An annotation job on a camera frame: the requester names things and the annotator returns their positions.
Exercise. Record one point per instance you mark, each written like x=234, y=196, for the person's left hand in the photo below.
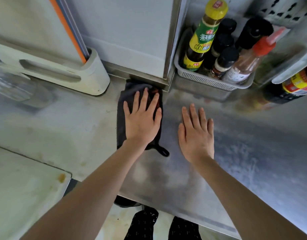
x=141, y=124

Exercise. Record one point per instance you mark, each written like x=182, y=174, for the person's right hand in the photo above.
x=197, y=139

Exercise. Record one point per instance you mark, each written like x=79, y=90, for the dark blue towel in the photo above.
x=121, y=117

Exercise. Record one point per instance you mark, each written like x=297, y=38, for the red cap sauce bottle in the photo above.
x=243, y=64

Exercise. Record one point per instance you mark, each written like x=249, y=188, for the yellow cap soy sauce bottle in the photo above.
x=203, y=39

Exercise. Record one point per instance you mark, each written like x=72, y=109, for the large yellow cap oil bottle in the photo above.
x=293, y=87

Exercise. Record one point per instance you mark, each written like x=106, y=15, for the white top oil dispenser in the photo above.
x=288, y=64

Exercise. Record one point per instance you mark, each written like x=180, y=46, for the black cap grinder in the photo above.
x=253, y=32

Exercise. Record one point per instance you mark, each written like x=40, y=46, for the person's right forearm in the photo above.
x=243, y=202

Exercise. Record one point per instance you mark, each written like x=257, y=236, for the person's left forearm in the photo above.
x=88, y=197

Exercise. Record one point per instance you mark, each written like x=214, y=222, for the grey perforated plastic tray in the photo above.
x=208, y=81

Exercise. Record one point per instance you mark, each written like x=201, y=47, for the white cutting board holder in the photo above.
x=88, y=79

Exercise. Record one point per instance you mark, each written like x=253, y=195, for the black trash bin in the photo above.
x=126, y=201

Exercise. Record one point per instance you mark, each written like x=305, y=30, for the black patterned trousers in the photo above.
x=143, y=224

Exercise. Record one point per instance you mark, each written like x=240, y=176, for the orange-rimmed white cutting board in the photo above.
x=68, y=29

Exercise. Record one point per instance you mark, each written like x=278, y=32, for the clear glass jar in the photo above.
x=11, y=79

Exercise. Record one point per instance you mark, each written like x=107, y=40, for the steel wall trim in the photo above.
x=172, y=39

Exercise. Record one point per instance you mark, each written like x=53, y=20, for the grey triple wall socket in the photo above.
x=285, y=9

